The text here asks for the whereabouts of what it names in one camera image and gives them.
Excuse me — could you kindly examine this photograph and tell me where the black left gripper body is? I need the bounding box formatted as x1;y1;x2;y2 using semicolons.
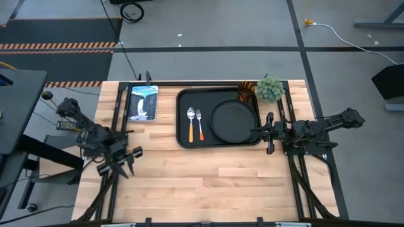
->
96;140;143;177

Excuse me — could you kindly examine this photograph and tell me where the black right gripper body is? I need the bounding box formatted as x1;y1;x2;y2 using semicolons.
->
266;112;293;155

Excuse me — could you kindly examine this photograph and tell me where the black round plate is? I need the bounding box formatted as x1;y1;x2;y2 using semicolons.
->
210;99;259;144

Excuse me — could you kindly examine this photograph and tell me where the fork with orange handle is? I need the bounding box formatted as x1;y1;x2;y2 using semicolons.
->
196;108;205;141

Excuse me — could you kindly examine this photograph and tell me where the spoon with yellow handle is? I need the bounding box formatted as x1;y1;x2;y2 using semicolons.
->
186;107;196;143

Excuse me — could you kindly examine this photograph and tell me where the black rectangular tray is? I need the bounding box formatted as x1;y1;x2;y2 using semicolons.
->
175;87;263;149

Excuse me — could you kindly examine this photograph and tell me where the green artificial potted plant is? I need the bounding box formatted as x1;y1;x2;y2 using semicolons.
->
254;76;286;104

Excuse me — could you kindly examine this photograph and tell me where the book with waterfall cover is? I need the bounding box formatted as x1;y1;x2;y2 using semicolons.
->
128;84;159;122

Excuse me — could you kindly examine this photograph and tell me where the small electronics box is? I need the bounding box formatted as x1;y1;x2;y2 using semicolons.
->
56;120;76;131

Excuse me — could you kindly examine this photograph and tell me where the black mat with hazard stripes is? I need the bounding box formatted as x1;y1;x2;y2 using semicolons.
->
0;17;123;50
0;49;114;89

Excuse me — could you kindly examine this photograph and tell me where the black desk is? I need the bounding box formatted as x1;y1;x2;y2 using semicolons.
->
0;68;85;218

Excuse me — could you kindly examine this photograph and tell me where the black angular furniture top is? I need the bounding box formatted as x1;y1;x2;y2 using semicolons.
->
371;62;404;113

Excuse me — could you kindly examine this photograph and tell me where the grey desk leg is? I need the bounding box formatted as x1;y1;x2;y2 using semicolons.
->
353;1;404;30

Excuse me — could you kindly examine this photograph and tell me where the black aluminium rig frame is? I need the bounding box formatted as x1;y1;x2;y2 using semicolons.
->
71;71;350;227

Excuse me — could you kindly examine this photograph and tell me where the thin black hanging cable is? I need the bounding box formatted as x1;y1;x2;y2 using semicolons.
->
100;0;140;80

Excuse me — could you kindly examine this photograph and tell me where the white floor cable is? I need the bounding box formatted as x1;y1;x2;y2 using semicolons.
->
311;22;400;66

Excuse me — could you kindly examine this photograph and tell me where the coiled black cable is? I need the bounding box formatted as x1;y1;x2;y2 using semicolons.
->
119;1;145;24

